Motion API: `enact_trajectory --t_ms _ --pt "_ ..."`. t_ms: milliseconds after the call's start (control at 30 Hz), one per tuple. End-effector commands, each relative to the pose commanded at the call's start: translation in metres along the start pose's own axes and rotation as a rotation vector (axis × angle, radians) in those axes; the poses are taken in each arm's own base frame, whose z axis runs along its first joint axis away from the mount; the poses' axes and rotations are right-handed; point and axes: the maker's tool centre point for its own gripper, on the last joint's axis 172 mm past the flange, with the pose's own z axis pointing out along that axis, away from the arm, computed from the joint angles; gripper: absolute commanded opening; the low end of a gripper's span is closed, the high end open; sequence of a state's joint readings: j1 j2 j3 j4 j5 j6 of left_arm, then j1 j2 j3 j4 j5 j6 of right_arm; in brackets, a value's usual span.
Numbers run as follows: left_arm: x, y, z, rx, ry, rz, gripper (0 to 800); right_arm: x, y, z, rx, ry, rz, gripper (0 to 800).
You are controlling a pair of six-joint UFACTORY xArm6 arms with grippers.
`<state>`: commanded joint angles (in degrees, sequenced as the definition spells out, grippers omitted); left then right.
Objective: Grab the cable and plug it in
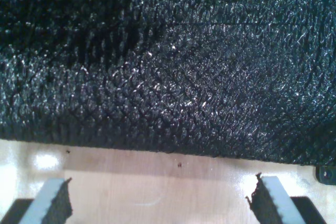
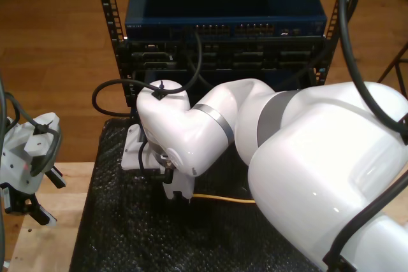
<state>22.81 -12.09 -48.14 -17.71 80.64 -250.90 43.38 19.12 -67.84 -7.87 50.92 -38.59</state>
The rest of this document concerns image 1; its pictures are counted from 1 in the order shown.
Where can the black bubble mat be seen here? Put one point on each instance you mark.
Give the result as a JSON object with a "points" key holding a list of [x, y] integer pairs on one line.
{"points": [[168, 64]]}

